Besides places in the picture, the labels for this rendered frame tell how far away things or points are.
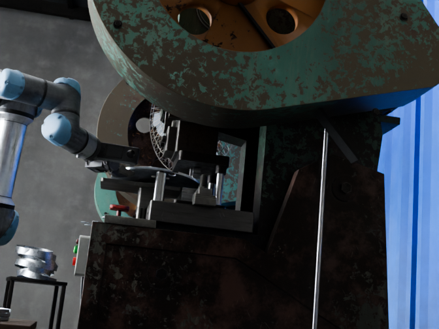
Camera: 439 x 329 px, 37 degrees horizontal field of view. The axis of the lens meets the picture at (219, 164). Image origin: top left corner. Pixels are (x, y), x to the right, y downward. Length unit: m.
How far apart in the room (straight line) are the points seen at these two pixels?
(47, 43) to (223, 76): 7.75
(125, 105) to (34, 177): 5.41
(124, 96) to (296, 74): 1.90
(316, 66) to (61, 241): 7.16
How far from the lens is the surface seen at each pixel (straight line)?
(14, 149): 2.12
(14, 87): 1.73
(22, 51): 9.34
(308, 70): 1.74
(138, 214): 1.99
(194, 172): 2.06
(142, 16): 1.72
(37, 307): 8.66
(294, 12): 1.90
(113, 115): 3.49
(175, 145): 2.04
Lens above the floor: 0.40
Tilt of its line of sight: 13 degrees up
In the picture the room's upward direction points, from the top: 6 degrees clockwise
